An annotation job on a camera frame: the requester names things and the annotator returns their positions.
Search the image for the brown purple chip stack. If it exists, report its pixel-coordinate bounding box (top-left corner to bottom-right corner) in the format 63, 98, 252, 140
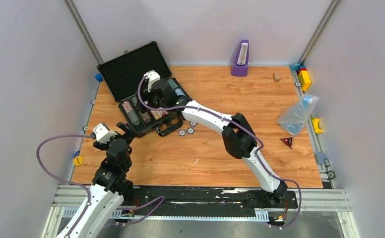
140, 112, 152, 124

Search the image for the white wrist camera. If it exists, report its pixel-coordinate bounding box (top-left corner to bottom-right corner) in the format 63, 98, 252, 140
92, 122, 117, 144
143, 70, 161, 92

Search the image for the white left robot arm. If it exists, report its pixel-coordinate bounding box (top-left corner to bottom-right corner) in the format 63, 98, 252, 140
57, 122, 137, 238

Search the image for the purple metronome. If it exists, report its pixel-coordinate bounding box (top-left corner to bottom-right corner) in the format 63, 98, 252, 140
230, 40, 249, 77

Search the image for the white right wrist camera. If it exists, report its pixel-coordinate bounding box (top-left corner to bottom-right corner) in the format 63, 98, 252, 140
143, 70, 161, 92

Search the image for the olive blue chip stack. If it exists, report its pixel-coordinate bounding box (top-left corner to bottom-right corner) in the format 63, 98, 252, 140
131, 96, 137, 106
127, 110, 140, 126

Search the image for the clear bubble wrap bag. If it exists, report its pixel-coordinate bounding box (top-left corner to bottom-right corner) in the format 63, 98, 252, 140
276, 94, 320, 136

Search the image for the light blue chip stack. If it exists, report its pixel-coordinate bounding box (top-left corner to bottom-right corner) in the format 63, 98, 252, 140
174, 88, 185, 96

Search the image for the yellow big blind button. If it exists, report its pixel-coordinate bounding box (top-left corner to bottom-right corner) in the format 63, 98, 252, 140
73, 155, 84, 166

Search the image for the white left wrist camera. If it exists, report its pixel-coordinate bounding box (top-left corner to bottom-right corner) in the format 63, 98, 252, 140
92, 122, 117, 144

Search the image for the red black triangle sign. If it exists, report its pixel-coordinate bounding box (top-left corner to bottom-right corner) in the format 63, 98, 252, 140
280, 136, 294, 149

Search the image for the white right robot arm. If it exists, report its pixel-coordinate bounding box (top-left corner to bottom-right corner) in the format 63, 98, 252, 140
137, 75, 288, 207

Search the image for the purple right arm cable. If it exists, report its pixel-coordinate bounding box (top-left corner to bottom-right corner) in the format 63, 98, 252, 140
137, 74, 302, 230

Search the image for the black poker set case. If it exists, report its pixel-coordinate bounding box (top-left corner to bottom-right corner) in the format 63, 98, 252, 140
97, 41, 187, 137

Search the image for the small wooden block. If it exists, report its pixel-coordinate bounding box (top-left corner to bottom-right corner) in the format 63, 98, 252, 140
273, 72, 280, 82

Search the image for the yellow curved toy piece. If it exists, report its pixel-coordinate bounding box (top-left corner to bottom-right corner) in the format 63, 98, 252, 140
311, 118, 323, 134

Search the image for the dark green chip stack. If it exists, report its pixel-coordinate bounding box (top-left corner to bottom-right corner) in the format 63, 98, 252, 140
167, 79, 180, 93

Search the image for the yellow toy block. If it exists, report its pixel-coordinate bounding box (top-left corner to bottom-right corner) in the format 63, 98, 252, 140
298, 69, 312, 91

